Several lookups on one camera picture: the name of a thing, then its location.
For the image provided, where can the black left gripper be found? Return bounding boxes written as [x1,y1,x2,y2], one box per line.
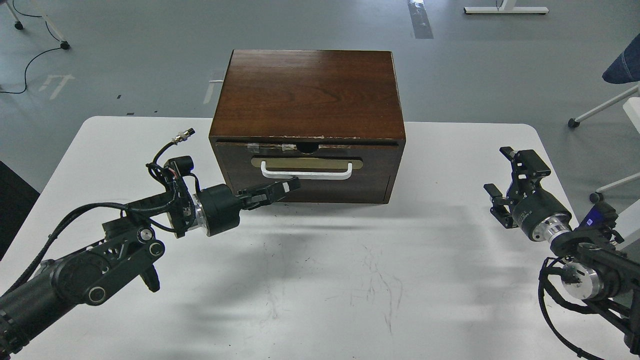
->
[199,177,301,237]

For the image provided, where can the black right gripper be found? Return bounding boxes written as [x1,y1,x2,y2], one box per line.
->
[483,146,572,243]

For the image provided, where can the wooden drawer with white handle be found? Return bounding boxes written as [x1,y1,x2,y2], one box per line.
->
[213,141,403,204]

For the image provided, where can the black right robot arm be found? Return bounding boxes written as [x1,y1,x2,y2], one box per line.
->
[483,146,640,360]

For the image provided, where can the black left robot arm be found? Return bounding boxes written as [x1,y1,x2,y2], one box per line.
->
[0,129,301,360]

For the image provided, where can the dark wooden cabinet box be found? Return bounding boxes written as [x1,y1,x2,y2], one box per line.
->
[208,49,407,205]

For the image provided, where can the white office chair base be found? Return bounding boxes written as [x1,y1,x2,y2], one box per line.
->
[558,81,639,215]

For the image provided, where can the blue jeans knee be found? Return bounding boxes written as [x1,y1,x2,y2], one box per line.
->
[601,34,640,84]

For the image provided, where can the white desk leg base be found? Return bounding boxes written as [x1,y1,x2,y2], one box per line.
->
[462,0,550,15]

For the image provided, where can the white stand legs with casters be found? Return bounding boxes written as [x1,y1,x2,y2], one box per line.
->
[5,0,71,50]

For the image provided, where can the black floor cable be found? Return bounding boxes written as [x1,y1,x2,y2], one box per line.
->
[0,0,71,95]

